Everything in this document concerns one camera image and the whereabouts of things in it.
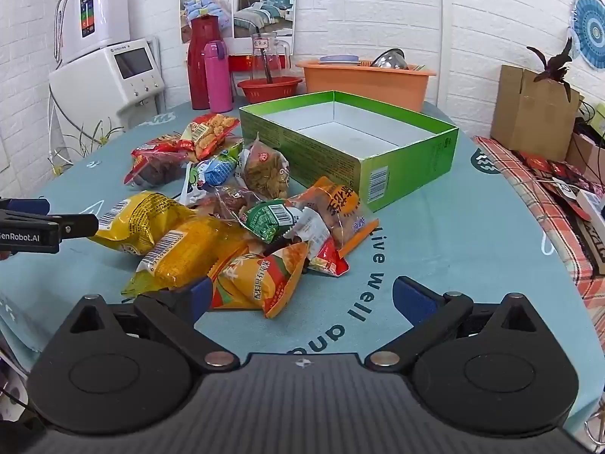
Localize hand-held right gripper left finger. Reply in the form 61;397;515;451
70;275;241;373

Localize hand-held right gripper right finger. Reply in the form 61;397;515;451
365;275;538;372

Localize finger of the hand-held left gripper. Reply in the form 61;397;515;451
0;198;51;219
56;214;99;240

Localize yellow snack packet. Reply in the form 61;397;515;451
87;191;195;254

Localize green cardboard box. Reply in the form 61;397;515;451
239;90;460;213

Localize clear packet of brown snacks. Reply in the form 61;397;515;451
196;184;258;221

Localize red packet of fried snacks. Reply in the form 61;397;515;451
178;113;241;162

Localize yellow corn packet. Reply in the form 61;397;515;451
122;216;251;297

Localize orange burger print packet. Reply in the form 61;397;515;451
210;241;309;319

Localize teal tablecloth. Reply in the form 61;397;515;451
0;98;605;440

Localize green spider plant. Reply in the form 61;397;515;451
49;118;124;177

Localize clear packet of dark dates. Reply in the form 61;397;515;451
124;154;190;190

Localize green snack packet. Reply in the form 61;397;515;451
239;199;303;245

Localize red and white snack packet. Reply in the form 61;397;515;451
288;208;351;277

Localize orange bread packet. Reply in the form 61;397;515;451
289;176;380;258

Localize white appliance with screen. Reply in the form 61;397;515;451
49;38;166;152

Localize clear packet of brown crackers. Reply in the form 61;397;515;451
239;135;290;199

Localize red plaid cloth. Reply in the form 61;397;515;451
475;135;605;341

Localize red envelopes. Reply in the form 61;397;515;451
519;151;593;221

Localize red thermos jug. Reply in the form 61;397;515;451
186;15;224;110

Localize pink bottle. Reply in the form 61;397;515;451
203;40;234;114

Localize red plastic basin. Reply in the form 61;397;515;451
237;76;304;104

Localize brown cardboard box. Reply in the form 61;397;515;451
490;65;582;162

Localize orange plastic basin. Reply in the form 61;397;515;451
296;58;437;113

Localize red box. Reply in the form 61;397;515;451
229;54;256;75

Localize metal bowl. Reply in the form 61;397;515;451
371;48;410;70

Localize glass pitcher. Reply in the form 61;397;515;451
250;32;292;81

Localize purple leaf plant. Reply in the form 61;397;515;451
526;37;576;103

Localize white wall water purifier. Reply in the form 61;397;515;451
60;0;131;64

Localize bedding wall poster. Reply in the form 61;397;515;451
178;0;296;56

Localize blue round wall decoration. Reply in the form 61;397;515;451
566;0;605;70

